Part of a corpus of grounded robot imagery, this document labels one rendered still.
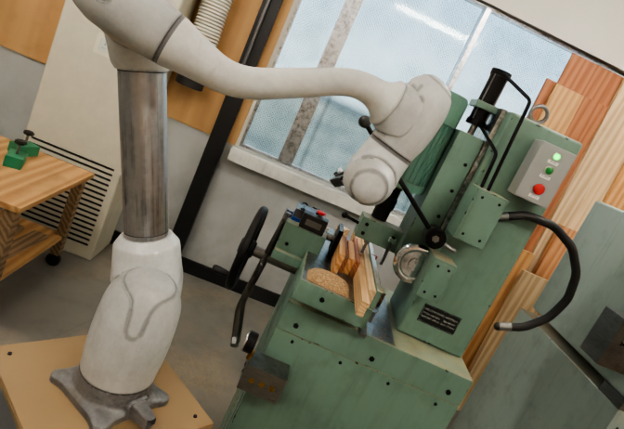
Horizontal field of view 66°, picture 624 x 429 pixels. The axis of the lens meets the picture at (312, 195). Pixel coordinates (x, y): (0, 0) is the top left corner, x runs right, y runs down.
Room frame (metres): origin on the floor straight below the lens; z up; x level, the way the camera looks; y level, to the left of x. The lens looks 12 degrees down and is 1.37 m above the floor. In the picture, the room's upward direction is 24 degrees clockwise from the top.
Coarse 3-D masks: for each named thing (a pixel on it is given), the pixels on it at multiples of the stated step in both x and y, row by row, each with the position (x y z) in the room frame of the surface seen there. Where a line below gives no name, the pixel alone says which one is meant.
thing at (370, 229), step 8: (360, 216) 1.48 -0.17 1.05; (368, 216) 1.45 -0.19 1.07; (360, 224) 1.43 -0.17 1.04; (368, 224) 1.43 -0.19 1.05; (376, 224) 1.44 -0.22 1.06; (384, 224) 1.45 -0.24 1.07; (392, 224) 1.50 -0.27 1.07; (360, 232) 1.43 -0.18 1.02; (368, 232) 1.43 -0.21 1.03; (376, 232) 1.44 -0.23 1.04; (384, 232) 1.44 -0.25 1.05; (392, 232) 1.44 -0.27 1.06; (400, 232) 1.44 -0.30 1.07; (368, 240) 1.44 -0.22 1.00; (376, 240) 1.44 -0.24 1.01; (384, 240) 1.44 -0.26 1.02; (384, 248) 1.44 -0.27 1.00; (392, 248) 1.44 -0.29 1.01
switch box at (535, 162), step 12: (540, 144) 1.31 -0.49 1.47; (528, 156) 1.34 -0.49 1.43; (540, 156) 1.31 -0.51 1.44; (564, 156) 1.31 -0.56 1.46; (576, 156) 1.31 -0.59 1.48; (528, 168) 1.31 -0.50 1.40; (540, 168) 1.31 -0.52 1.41; (564, 168) 1.31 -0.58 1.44; (516, 180) 1.34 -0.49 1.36; (528, 180) 1.31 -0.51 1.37; (540, 180) 1.31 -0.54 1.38; (552, 180) 1.31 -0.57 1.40; (516, 192) 1.31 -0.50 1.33; (528, 192) 1.31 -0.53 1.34; (552, 192) 1.31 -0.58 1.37; (540, 204) 1.31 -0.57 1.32
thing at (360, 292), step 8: (360, 240) 1.64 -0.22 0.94; (360, 248) 1.55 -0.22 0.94; (360, 264) 1.39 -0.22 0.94; (360, 272) 1.31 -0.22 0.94; (360, 280) 1.25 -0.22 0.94; (360, 288) 1.19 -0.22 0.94; (360, 296) 1.15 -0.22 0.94; (368, 296) 1.16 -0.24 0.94; (360, 304) 1.11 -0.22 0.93; (368, 304) 1.11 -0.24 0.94; (360, 312) 1.11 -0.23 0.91
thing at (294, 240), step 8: (288, 224) 1.41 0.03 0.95; (296, 224) 1.42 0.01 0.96; (288, 232) 1.41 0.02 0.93; (296, 232) 1.41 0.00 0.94; (304, 232) 1.41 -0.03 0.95; (312, 232) 1.41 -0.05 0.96; (280, 240) 1.41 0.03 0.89; (288, 240) 1.41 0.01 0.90; (296, 240) 1.41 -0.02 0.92; (304, 240) 1.41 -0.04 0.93; (312, 240) 1.41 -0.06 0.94; (320, 240) 1.41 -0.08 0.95; (280, 248) 1.41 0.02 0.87; (288, 248) 1.41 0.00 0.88; (296, 248) 1.41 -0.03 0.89; (304, 248) 1.41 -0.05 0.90; (312, 248) 1.41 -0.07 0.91; (320, 248) 1.41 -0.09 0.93
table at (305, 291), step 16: (272, 256) 1.39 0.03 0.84; (288, 256) 1.39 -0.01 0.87; (304, 256) 1.40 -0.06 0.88; (320, 256) 1.41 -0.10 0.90; (304, 272) 1.23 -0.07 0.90; (304, 288) 1.18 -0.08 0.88; (320, 288) 1.18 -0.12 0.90; (352, 288) 1.27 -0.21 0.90; (320, 304) 1.18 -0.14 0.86; (336, 304) 1.18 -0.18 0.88; (352, 304) 1.19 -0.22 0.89; (352, 320) 1.19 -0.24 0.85
